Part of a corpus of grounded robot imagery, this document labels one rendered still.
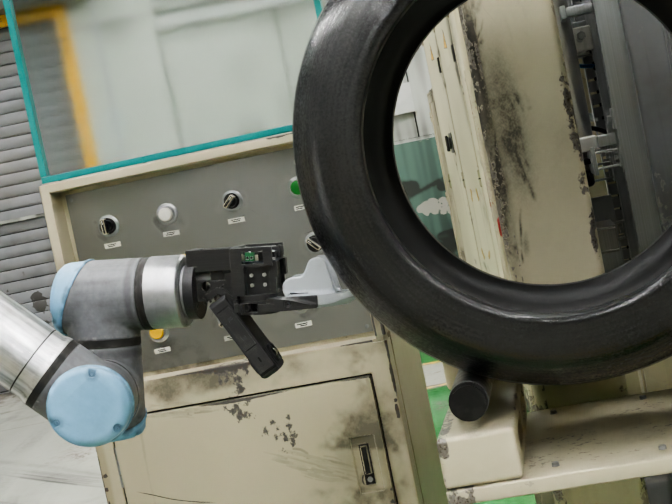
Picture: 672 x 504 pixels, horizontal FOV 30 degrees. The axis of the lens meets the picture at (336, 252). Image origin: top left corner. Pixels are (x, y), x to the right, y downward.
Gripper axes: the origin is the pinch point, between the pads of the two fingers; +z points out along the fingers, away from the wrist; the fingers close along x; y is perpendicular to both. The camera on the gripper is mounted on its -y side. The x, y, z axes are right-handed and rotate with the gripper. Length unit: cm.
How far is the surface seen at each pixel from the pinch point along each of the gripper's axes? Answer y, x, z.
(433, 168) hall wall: 4, 919, -70
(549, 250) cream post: 2.2, 26.7, 23.8
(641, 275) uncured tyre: -0.7, 15.4, 35.2
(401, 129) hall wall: 39, 922, -95
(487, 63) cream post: 28.5, 26.7, 17.0
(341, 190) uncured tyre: 13.4, -11.9, 1.7
